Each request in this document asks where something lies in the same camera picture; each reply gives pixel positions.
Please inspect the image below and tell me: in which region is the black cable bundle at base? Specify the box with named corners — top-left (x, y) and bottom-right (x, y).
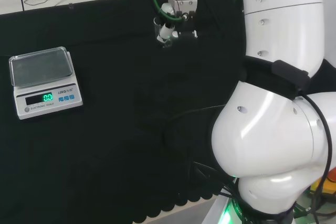
top-left (187, 160), bottom-right (244, 205)

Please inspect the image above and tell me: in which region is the yellow stop button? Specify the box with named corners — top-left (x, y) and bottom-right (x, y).
top-left (309, 165), bottom-right (336, 201)

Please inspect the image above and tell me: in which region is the black strap with cable clip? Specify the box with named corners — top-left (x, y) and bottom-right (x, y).
top-left (240, 56), bottom-right (311, 101)

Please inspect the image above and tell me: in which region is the thin black cable on cloth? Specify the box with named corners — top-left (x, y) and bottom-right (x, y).
top-left (162, 104), bottom-right (227, 154)

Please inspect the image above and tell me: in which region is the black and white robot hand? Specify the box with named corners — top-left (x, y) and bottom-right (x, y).
top-left (156, 0), bottom-right (199, 44)

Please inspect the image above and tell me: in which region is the black bench cloth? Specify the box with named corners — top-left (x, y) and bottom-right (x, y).
top-left (0, 0), bottom-right (336, 224)

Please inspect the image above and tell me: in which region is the small clear glass beaker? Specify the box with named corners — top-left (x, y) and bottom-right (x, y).
top-left (153, 16), bottom-right (174, 49)

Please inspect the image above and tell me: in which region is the white electronic balance steel pan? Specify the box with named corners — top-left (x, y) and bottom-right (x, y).
top-left (8, 46), bottom-right (84, 121)

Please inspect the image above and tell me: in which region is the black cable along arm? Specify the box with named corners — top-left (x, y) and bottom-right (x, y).
top-left (296, 94), bottom-right (333, 224)

